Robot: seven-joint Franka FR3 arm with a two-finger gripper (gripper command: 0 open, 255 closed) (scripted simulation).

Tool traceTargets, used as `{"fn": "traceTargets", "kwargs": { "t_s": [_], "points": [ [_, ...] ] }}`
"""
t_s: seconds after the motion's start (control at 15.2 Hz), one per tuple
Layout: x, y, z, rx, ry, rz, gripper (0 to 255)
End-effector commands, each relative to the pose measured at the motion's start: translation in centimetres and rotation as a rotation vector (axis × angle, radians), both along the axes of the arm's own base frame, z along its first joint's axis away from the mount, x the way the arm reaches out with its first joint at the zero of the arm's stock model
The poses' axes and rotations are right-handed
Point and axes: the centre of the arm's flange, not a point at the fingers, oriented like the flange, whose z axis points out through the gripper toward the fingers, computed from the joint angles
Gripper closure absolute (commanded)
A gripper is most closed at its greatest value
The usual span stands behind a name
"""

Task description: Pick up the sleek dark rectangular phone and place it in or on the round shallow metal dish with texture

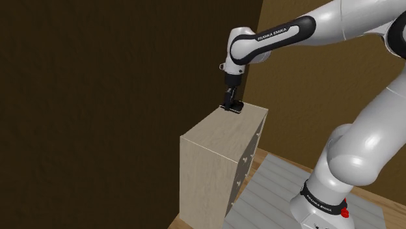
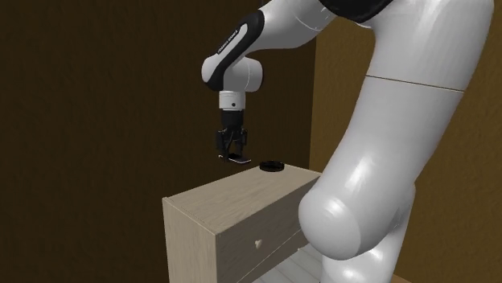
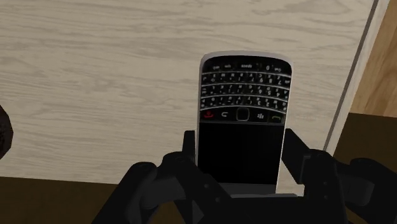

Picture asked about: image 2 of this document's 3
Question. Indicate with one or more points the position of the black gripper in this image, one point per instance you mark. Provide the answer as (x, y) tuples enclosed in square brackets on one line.
[(232, 119)]

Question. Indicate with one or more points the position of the light wood chest of drawers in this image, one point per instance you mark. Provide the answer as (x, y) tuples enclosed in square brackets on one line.
[(235, 198)]

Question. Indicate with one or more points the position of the round black dish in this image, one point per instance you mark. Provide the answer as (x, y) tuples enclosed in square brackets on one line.
[(271, 166)]

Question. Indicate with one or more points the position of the black phone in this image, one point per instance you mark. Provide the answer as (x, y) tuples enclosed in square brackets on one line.
[(240, 159)]

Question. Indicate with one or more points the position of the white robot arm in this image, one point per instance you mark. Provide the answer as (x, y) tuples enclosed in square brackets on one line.
[(396, 156)]

